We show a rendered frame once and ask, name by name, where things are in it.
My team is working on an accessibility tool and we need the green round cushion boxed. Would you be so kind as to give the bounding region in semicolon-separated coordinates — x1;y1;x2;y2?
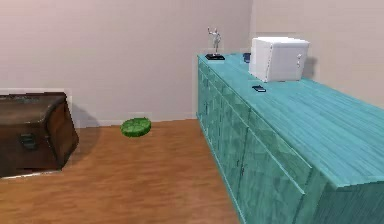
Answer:
120;117;152;138

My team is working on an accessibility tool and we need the grey figure statuette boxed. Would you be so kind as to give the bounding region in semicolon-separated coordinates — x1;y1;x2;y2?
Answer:
204;26;226;62

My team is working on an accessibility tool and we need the white safe box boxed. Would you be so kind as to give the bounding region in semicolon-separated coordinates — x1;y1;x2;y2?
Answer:
248;36;310;83

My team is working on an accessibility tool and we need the teal wooden sideboard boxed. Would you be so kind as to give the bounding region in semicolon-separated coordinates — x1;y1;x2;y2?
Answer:
196;52;384;224

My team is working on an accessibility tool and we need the brown wooden chest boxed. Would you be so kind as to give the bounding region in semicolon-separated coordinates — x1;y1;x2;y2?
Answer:
0;92;80;179

